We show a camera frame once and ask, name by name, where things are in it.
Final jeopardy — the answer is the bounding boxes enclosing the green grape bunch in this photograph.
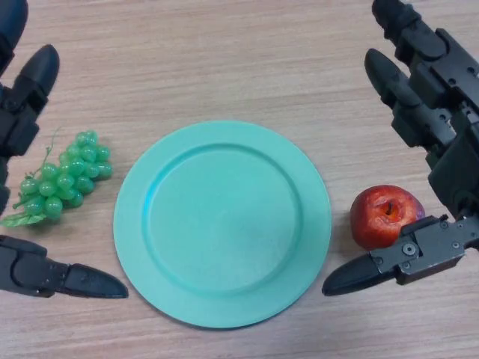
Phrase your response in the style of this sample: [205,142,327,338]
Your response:
[0,126,114,228]

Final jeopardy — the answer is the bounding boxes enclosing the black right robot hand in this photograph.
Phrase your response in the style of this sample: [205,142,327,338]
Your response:
[322,0,479,298]

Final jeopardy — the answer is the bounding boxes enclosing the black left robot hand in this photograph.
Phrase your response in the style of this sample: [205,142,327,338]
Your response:
[0,0,129,300]

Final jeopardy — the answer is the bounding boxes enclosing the red apple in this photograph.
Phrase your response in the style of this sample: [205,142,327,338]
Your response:
[350,185,427,251]

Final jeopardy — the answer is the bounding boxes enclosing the green round plate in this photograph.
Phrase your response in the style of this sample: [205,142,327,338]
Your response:
[112,119,332,330]

